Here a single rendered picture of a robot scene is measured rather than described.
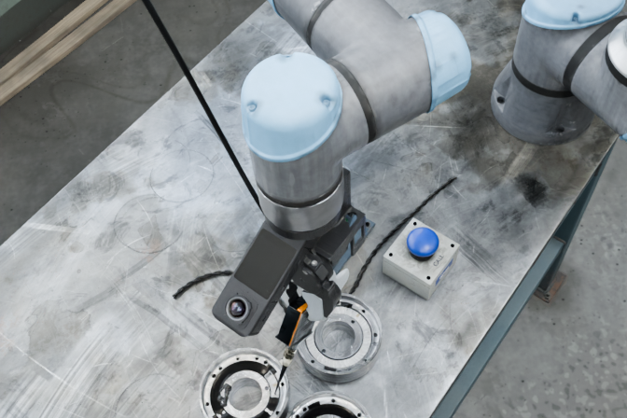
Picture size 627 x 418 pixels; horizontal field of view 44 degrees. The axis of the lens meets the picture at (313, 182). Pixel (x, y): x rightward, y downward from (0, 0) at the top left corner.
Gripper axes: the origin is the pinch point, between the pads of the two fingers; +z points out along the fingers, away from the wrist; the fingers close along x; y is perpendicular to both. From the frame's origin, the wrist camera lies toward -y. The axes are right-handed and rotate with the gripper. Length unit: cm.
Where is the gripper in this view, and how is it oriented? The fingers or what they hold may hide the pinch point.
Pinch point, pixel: (301, 311)
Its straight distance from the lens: 86.6
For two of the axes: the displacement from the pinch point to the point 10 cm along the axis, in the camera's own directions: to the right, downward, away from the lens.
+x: -8.1, -4.6, 3.6
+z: 0.5, 5.6, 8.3
